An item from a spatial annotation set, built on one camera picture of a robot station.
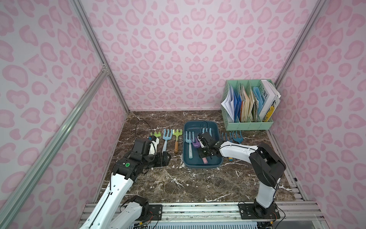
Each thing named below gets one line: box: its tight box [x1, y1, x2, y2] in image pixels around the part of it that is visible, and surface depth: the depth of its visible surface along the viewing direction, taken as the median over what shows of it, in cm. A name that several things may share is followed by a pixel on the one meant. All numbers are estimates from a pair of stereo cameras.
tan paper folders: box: [240, 85, 259, 123], surface depth 98 cm
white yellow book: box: [258, 79, 282, 123], surface depth 99 cm
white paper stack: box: [220, 85, 235, 123], surface depth 97 cm
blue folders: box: [233, 91, 243, 123], surface depth 100 cm
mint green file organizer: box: [221, 79, 275, 131], surface depth 102 cm
